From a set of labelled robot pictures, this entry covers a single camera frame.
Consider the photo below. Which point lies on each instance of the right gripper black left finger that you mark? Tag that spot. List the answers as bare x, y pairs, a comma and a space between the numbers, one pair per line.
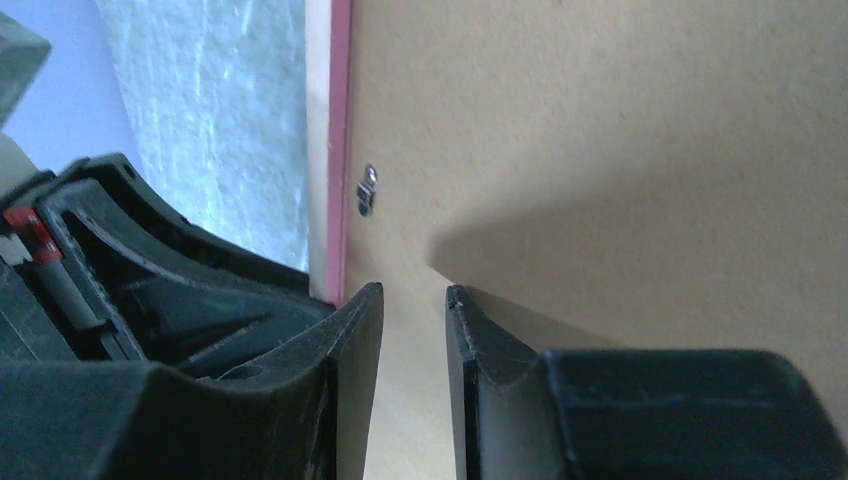
299, 411

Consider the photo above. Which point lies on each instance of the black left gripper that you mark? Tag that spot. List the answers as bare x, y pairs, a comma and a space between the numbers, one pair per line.
121, 275

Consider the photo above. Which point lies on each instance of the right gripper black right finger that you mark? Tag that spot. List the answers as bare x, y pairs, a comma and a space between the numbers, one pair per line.
518, 413

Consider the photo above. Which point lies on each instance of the brown cardboard backing board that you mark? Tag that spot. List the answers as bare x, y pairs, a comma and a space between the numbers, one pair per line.
666, 174

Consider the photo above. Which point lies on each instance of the pink wooden photo frame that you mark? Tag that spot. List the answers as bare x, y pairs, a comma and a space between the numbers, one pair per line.
327, 67

